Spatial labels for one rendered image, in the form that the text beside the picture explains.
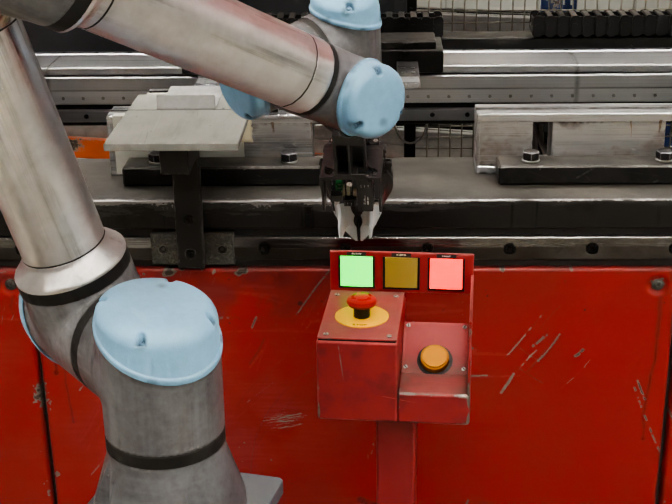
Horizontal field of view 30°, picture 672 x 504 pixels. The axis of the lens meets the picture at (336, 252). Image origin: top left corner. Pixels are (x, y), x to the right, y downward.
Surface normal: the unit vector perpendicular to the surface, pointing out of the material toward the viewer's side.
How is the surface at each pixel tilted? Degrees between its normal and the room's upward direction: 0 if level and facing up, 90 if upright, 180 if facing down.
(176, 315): 7
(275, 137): 90
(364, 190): 110
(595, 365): 90
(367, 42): 104
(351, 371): 90
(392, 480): 90
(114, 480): 72
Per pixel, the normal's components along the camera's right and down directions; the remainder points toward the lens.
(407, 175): -0.01, -0.93
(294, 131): -0.04, 0.37
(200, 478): 0.56, -0.02
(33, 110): 0.71, 0.21
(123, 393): -0.46, 0.33
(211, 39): 0.54, 0.41
